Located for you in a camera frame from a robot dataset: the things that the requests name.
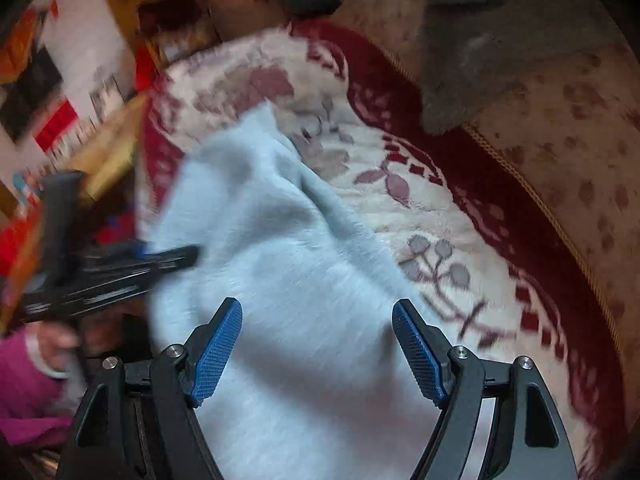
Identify brown wooden cabinet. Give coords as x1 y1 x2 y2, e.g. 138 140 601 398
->
95 0 271 68

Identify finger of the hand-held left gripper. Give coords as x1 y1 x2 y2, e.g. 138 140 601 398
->
17 271 166 322
80 244 202 276

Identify grey fleece cloth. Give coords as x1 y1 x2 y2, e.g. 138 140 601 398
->
419 0 606 136

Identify person's left forearm pink sleeve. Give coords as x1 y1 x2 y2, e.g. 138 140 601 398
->
0 330 76 448

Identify colourful wall poster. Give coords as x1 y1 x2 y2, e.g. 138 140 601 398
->
0 0 138 216

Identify light grey pants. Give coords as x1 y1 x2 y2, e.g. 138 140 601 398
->
145 102 496 480

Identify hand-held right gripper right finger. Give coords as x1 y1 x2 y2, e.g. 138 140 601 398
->
392 299 578 480

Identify red white floral blanket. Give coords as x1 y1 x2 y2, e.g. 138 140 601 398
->
135 20 626 480

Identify person's left hand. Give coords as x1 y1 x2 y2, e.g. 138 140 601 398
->
39 321 81 361

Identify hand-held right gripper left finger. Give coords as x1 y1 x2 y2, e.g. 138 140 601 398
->
55 297 243 480

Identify yellow box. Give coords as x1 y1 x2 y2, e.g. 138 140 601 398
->
70 94 148 203

